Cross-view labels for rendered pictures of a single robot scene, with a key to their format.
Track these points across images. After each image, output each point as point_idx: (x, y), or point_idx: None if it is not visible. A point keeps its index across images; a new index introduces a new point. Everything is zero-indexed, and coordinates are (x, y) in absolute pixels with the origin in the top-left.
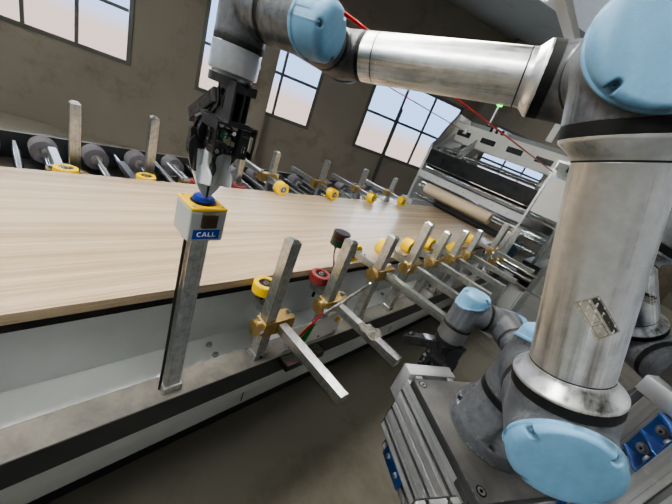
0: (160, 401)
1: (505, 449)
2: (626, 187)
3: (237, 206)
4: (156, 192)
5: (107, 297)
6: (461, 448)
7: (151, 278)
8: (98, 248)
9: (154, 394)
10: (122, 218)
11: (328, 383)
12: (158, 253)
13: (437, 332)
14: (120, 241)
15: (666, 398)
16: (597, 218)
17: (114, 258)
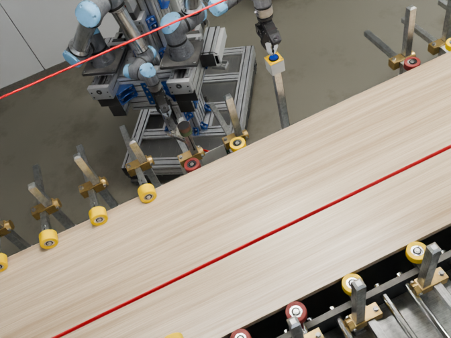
0: None
1: (206, 17)
2: None
3: (247, 258)
4: (330, 244)
5: (315, 115)
6: (196, 47)
7: (301, 131)
8: (334, 145)
9: None
10: (336, 182)
11: (216, 107)
12: (303, 151)
13: (160, 90)
14: (327, 155)
15: (143, 17)
16: None
17: (323, 140)
